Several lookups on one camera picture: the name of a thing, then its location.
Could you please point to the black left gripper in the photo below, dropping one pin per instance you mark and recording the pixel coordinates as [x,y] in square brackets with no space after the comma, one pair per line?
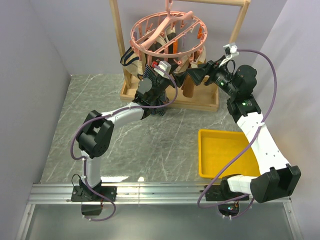
[179,78]

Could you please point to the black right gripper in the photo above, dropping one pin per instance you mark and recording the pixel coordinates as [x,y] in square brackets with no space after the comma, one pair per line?
[211,69]

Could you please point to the navy striped underwear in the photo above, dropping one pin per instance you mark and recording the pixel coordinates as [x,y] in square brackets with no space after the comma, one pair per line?
[161,98]

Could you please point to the pink round clip hanger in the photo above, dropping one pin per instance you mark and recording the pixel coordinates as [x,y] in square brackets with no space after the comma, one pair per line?
[169,35]

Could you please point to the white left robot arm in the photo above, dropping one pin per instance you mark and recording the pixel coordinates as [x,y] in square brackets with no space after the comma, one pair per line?
[94,135]

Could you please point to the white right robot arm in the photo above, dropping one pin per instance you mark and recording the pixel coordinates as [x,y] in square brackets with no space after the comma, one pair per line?
[278,178]

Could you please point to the wooden hanger rack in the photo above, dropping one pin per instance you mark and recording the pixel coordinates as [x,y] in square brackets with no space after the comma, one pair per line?
[204,98]

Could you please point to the brown hanging garment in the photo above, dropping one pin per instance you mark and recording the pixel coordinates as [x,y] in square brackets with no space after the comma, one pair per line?
[198,57]

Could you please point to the yellow plastic tray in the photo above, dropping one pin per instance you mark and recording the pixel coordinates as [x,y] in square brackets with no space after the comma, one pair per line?
[216,148]

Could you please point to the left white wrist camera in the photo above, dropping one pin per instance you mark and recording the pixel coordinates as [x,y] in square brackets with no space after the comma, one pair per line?
[162,67]

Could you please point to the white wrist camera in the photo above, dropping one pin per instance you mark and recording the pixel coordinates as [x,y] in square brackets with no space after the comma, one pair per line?
[231,51]
[162,67]

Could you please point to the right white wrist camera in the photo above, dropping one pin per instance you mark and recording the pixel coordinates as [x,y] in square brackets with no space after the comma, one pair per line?
[231,51]

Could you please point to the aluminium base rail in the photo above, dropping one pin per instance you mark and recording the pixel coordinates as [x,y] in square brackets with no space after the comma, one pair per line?
[126,193]

